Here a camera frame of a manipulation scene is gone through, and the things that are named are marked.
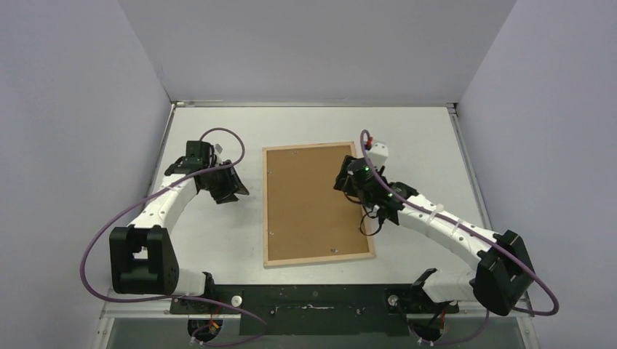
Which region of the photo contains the brown cardboard backing board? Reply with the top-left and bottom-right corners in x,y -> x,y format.
266,144 -> 371,263

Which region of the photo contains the white wooden picture frame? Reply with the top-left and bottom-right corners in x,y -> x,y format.
261,140 -> 376,269

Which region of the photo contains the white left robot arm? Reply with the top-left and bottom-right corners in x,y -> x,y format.
109,140 -> 249,313

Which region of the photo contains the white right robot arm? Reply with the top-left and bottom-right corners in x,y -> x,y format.
334,156 -> 533,316

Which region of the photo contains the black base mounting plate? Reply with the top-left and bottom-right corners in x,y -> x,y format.
170,284 -> 459,337

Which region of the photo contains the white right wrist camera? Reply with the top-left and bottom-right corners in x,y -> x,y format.
365,141 -> 389,169

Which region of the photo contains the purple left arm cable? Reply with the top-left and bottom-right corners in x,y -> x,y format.
79,127 -> 268,348

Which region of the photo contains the aluminium front rail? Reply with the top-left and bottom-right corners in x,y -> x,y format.
98,283 -> 535,320

